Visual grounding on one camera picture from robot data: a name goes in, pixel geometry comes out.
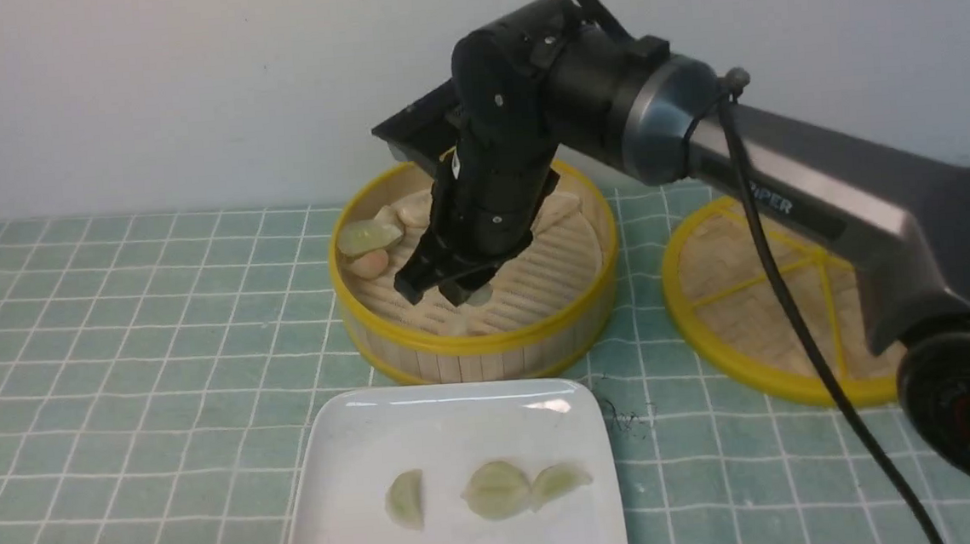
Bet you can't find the pale green dumpling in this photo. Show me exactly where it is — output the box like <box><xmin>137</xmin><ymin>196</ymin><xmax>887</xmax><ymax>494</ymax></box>
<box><xmin>465</xmin><ymin>283</ymin><xmax>493</xmax><ymax>308</ymax></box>

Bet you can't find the bamboo steamer lid yellow rim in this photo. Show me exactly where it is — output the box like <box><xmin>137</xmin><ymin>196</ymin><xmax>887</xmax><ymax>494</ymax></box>
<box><xmin>661</xmin><ymin>198</ymin><xmax>904</xmax><ymax>408</ymax></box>

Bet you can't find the bamboo steamer basket yellow rim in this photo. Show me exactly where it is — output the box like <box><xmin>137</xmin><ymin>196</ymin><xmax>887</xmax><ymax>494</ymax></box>
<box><xmin>328</xmin><ymin>161</ymin><xmax>619</xmax><ymax>385</ymax></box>

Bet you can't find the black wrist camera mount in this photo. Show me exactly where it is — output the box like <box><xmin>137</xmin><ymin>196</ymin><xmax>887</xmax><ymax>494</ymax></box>
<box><xmin>371</xmin><ymin>80</ymin><xmax>462</xmax><ymax>163</ymax></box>

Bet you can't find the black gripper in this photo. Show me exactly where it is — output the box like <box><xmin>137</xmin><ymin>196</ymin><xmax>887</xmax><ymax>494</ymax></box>
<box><xmin>393</xmin><ymin>117</ymin><xmax>558</xmax><ymax>306</ymax></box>

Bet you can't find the pink dumpling in steamer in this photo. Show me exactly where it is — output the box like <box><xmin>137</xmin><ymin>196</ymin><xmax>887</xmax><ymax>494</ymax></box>
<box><xmin>347</xmin><ymin>249</ymin><xmax>390</xmax><ymax>281</ymax></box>

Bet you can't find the black cable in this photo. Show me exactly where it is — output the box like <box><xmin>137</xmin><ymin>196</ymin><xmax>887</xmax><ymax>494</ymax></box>
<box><xmin>534</xmin><ymin>0</ymin><xmax>949</xmax><ymax>544</ymax></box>

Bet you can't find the white dumpling in steamer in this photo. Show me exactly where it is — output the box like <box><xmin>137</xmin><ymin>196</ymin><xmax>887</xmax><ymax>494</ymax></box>
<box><xmin>393</xmin><ymin>190</ymin><xmax>433</xmax><ymax>230</ymax></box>

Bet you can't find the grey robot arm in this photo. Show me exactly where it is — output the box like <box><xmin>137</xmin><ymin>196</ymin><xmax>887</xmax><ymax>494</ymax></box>
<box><xmin>371</xmin><ymin>0</ymin><xmax>970</xmax><ymax>475</ymax></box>

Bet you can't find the white square plate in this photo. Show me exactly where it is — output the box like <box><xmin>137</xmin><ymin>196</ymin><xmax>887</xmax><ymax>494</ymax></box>
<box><xmin>289</xmin><ymin>377</ymin><xmax>628</xmax><ymax>544</ymax></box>

